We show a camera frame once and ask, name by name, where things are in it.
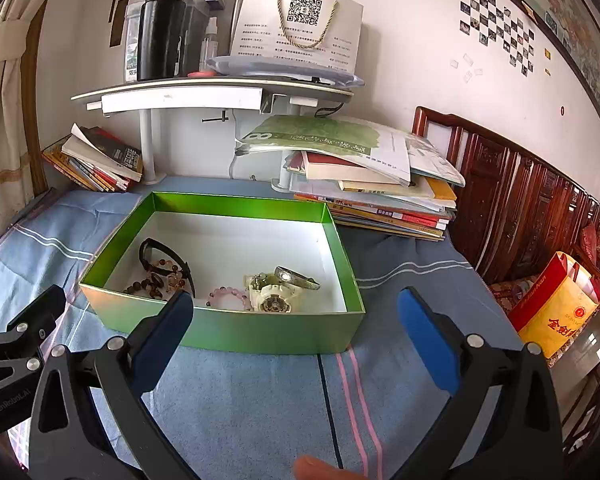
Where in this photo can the person right hand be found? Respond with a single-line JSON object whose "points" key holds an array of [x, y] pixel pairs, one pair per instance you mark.
{"points": [[311, 468]]}

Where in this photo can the white paper bag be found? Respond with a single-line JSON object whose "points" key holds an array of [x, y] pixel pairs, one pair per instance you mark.
{"points": [[321, 32]]}

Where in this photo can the left book stack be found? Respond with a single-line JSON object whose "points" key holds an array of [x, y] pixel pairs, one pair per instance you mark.
{"points": [[96, 160]]}

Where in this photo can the blue striped bed sheet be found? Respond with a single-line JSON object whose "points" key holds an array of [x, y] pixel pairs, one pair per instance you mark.
{"points": [[239, 416]]}

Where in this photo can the white bed desk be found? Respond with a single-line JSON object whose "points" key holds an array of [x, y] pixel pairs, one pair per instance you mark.
{"points": [[215, 93]]}

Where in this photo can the green cardboard box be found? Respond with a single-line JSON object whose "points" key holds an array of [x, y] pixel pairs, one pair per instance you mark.
{"points": [[223, 239]]}

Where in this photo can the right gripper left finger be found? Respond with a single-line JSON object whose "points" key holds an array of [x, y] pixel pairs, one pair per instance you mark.
{"points": [[154, 340]]}

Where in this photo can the beige curtain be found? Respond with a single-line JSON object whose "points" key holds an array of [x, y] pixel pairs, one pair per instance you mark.
{"points": [[16, 188]]}

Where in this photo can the black tumbler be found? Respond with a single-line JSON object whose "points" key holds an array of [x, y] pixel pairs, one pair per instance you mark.
{"points": [[161, 23]]}

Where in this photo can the framed wall picture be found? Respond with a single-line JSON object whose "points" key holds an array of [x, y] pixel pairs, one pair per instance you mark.
{"points": [[572, 29]]}

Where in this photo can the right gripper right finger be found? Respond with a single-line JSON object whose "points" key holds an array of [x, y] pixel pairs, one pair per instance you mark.
{"points": [[437, 340]]}

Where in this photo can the silver bangle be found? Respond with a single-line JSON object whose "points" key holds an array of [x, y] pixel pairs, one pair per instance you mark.
{"points": [[295, 279]]}

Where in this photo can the right book stack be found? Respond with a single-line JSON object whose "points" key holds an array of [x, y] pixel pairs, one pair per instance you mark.
{"points": [[369, 176]]}

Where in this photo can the red yellow gift bag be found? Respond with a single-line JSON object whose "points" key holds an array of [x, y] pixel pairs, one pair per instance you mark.
{"points": [[557, 305]]}

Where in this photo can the book stack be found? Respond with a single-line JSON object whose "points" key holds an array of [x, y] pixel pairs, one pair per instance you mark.
{"points": [[96, 160], [369, 176]]}

